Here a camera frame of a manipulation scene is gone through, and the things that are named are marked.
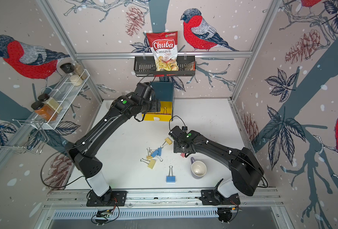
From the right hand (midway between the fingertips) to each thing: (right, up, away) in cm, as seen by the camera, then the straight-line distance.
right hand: (181, 147), depth 84 cm
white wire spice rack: (-68, +33, -1) cm, 76 cm away
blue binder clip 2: (-13, -4, +6) cm, 15 cm away
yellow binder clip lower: (-18, -10, +1) cm, 21 cm away
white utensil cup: (-49, +27, +12) cm, 58 cm away
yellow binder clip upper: (-8, +2, +11) cm, 13 cm away
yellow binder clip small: (-20, -7, +4) cm, 22 cm away
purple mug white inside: (+10, -11, -3) cm, 15 cm away
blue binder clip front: (-6, -17, -5) cm, 18 cm away
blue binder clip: (-17, -5, +5) cm, 18 cm away
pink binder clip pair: (+1, -5, +3) cm, 6 cm away
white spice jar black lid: (-64, +42, -1) cm, 76 cm away
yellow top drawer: (-10, +20, -1) cm, 22 cm away
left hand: (-13, +27, -8) cm, 31 cm away
